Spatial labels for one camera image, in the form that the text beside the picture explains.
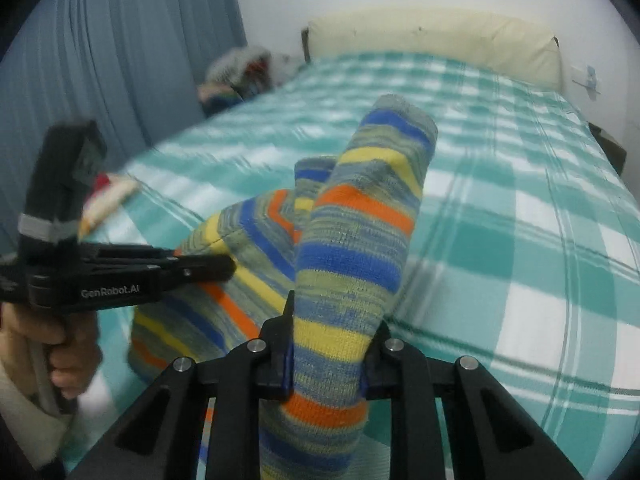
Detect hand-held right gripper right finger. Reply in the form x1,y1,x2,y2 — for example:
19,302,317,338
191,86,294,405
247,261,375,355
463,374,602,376
360,320,583,480

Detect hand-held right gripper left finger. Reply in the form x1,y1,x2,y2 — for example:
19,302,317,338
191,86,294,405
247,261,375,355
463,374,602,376
67,290,296,480

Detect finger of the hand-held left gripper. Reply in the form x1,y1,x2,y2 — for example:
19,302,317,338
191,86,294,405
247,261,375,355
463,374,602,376
77,242,237,295

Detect striped knit sweater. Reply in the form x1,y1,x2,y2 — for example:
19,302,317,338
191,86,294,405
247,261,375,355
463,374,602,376
127,94,439,480

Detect person's left hand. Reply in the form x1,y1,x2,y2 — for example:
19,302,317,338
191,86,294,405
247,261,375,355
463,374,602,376
0,304,104,401

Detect red and white cloth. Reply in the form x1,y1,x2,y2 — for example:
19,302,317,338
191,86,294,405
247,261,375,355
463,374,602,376
77,172,142,241

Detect bedside clutter pile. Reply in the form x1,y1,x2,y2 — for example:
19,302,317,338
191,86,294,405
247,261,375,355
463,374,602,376
196,45,306,118

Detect green checked bed sheet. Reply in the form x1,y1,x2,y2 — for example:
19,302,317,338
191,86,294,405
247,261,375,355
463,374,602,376
60,50,640,480

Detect blue curtain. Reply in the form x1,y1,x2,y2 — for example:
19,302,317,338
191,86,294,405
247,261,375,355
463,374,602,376
0,0,248,256

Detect dark wooden nightstand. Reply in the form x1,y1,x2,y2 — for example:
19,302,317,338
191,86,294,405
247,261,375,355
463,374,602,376
589,122,628,176

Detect cream padded headboard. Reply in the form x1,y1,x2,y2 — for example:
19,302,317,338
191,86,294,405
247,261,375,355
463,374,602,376
301,7,563,93

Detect blue wall fixture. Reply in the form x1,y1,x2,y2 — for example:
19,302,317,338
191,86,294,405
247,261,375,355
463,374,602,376
571,64,602,96

